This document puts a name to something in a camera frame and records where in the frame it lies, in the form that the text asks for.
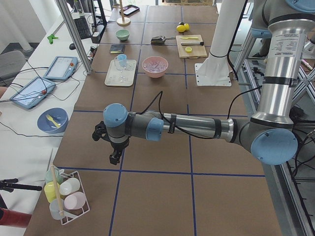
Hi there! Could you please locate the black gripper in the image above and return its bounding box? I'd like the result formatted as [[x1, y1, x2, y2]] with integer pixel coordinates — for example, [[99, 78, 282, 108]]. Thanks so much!
[[92, 121, 129, 165]]

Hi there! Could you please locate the metal ice scoop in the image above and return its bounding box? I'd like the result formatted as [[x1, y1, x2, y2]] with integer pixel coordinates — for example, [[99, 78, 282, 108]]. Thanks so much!
[[151, 35, 176, 45]]

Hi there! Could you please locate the white cup in rack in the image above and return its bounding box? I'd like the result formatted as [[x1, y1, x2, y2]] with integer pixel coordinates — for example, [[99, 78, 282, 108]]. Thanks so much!
[[59, 177, 80, 196]]

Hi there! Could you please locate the pink cup in rack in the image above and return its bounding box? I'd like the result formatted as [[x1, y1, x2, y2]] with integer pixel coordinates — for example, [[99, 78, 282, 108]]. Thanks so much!
[[64, 192, 86, 209]]

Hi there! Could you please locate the green cup in rack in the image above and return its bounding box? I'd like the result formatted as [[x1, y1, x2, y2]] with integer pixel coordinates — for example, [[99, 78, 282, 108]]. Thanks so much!
[[45, 167, 63, 184]]

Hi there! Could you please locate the yellow cup in rack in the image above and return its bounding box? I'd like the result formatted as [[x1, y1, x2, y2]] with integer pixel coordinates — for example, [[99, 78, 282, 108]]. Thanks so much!
[[44, 181, 57, 203]]

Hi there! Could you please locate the clear cup in rack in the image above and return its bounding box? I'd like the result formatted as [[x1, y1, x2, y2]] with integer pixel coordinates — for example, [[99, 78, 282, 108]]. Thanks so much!
[[49, 199, 63, 220]]

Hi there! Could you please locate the blue plastic cup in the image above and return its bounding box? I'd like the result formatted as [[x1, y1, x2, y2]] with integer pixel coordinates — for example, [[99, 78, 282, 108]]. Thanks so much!
[[117, 54, 127, 67]]

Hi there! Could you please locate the clear ice cubes pile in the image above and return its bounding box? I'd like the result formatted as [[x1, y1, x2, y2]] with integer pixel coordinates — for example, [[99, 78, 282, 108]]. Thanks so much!
[[143, 61, 167, 73]]

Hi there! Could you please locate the blue bowl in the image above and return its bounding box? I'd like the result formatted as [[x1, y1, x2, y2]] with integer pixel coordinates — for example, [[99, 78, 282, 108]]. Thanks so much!
[[37, 108, 68, 134]]

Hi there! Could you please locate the yellow plastic fork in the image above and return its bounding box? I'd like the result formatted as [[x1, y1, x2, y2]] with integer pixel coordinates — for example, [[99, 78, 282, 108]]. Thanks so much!
[[46, 114, 60, 128]]

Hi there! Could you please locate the clear wine glass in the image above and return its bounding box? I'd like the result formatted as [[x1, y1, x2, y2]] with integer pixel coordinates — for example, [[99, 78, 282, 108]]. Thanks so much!
[[114, 59, 126, 83]]

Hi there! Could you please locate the cream bear tray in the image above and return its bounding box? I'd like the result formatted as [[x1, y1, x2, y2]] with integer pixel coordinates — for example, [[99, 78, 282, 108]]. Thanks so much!
[[104, 59, 137, 87]]

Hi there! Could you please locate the pink bowl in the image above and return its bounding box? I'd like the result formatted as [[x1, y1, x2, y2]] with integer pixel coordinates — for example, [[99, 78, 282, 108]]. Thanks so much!
[[142, 56, 169, 78]]

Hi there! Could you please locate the teach pendant tablet near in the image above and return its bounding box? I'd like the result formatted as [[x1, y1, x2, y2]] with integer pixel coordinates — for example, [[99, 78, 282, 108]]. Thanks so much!
[[10, 76, 56, 109]]

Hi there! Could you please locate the teach pendant tablet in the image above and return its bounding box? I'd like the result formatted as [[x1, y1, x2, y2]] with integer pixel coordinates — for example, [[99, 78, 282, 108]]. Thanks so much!
[[10, 76, 56, 109], [43, 56, 78, 81]]

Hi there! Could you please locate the teach pendant tablet far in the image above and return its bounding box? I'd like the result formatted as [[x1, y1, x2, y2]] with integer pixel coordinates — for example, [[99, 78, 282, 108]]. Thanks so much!
[[43, 56, 78, 81]]

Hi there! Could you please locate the grey folded cloth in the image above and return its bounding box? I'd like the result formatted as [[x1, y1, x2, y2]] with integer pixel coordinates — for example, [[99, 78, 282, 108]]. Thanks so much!
[[109, 44, 125, 54]]

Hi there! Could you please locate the black computer mouse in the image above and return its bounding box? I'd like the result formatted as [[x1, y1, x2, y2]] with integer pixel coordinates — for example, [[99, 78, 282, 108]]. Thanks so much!
[[69, 43, 76, 50]]

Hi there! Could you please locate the green bowl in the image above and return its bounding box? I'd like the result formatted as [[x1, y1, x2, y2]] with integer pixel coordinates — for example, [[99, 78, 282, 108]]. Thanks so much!
[[116, 29, 130, 41]]

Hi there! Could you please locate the half lemon slice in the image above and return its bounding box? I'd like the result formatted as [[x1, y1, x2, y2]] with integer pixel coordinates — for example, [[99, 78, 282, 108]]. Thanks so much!
[[185, 47, 192, 53]]

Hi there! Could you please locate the wooden cutting board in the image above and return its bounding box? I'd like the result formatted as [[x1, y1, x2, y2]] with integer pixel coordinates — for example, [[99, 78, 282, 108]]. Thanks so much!
[[176, 35, 208, 59]]

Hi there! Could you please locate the green clamp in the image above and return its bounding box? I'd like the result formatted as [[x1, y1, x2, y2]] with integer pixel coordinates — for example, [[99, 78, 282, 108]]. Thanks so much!
[[47, 34, 58, 44]]

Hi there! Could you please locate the wooden paper towel stand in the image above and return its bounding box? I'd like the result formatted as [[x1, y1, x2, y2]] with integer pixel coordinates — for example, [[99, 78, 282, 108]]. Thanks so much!
[[116, 0, 131, 27]]

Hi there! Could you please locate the black keyboard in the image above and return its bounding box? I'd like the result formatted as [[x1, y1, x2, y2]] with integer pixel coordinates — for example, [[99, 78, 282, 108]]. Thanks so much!
[[73, 17, 92, 39]]

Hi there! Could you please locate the metal cylinder muddler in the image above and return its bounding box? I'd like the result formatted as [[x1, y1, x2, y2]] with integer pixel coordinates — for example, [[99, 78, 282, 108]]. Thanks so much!
[[180, 41, 204, 46]]

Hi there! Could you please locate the white wire cup rack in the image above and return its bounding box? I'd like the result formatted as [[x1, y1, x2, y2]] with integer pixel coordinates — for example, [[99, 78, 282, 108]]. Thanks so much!
[[49, 165, 90, 225]]

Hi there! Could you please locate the wooden rack handle stick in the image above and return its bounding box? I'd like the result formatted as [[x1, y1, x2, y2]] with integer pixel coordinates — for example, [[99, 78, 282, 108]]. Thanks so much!
[[50, 165, 64, 218]]

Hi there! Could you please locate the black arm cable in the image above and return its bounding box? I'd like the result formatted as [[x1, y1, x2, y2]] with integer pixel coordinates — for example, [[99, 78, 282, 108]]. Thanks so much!
[[140, 90, 263, 140]]

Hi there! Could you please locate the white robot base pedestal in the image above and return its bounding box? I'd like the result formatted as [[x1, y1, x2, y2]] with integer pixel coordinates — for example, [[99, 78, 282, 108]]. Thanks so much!
[[195, 0, 247, 87]]

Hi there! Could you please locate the aluminium frame post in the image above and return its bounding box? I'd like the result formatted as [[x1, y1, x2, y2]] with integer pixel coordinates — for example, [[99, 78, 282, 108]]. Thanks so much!
[[56, 0, 93, 75]]

